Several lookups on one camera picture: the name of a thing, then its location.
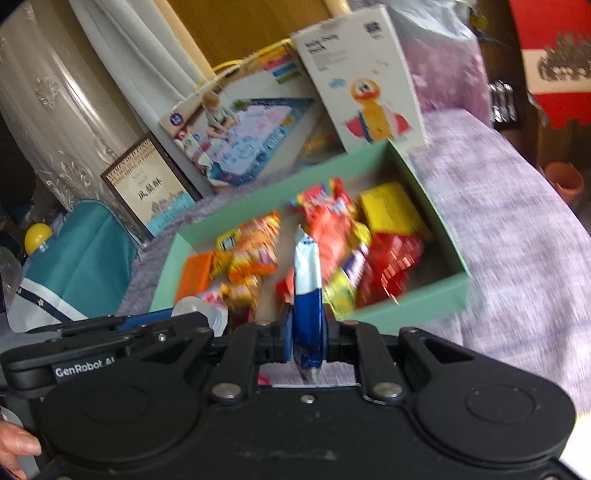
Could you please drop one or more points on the small orange striped packet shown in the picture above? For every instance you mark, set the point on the small orange striped packet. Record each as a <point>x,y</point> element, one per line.
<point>242,295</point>

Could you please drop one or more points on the rainbow red snack packet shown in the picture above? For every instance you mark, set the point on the rainbow red snack packet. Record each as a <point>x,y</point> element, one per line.
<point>323,196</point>

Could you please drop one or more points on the white duck toy box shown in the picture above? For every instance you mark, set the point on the white duck toy box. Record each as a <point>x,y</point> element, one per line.
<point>364,78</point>

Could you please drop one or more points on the blue and white snack packet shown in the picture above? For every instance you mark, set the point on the blue and white snack packet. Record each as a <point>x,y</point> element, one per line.
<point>307,295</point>

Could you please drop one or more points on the terracotta pot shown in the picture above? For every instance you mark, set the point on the terracotta pot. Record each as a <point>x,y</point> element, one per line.
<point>564,182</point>

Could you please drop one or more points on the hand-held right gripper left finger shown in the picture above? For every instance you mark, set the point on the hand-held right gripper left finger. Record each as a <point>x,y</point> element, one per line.
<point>272,341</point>

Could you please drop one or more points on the clear jelly cup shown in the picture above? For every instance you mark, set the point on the clear jelly cup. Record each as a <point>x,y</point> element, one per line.
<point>203,314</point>

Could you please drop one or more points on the teal and white fabric bag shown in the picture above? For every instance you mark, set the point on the teal and white fabric bag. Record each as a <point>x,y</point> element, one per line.
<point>78,267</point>

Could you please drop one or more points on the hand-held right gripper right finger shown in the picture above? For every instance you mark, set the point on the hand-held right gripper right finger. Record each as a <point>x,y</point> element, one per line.
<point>341,341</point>

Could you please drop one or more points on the orange red snack packet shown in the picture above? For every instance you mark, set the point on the orange red snack packet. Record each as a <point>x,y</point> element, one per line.
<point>332,244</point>

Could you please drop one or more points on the yellow orange snack packet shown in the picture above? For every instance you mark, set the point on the yellow orange snack packet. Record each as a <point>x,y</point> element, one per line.
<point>392,210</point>

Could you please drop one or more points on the small yellow snack packet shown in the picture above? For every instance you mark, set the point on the small yellow snack packet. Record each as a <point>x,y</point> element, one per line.
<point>227,249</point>

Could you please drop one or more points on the lace curtain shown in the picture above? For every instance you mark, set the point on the lace curtain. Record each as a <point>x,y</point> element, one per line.
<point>51,106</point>

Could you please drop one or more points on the pink fuzzy pillow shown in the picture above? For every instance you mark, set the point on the pink fuzzy pillow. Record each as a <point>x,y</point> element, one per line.
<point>443,69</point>

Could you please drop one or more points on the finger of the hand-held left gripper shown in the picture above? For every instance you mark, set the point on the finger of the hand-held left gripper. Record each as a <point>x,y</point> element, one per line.
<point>147,319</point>

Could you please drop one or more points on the white curtain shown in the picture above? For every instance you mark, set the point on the white curtain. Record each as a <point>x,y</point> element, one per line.
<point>138,46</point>

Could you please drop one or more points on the teal cardboard box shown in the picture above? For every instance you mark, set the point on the teal cardboard box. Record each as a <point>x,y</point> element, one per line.
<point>429,272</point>

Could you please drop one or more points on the framed certificate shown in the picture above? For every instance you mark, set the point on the framed certificate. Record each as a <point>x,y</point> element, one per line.
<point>152,189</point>

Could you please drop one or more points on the drawing mat toy box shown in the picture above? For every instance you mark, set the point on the drawing mat toy box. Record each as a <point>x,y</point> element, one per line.
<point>249,134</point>

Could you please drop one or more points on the red patterned cloth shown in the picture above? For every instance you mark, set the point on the red patterned cloth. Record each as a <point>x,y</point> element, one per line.
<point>558,60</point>

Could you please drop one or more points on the large red snack packet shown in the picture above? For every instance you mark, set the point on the large red snack packet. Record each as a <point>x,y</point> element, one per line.
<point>392,267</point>

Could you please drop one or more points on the yellow ball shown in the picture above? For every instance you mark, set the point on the yellow ball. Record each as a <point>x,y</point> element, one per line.
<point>39,237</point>

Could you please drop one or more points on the person's left hand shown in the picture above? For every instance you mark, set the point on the person's left hand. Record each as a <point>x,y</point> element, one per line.
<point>18,445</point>

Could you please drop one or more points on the purple white snack packet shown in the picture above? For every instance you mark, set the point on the purple white snack packet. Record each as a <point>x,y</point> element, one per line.
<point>355,263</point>

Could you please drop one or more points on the orange striped snack packet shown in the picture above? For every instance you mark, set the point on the orange striped snack packet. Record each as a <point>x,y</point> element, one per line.
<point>256,249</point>

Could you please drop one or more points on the yellow green snack packet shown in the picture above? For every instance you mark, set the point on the yellow green snack packet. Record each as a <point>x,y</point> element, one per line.
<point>341,295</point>

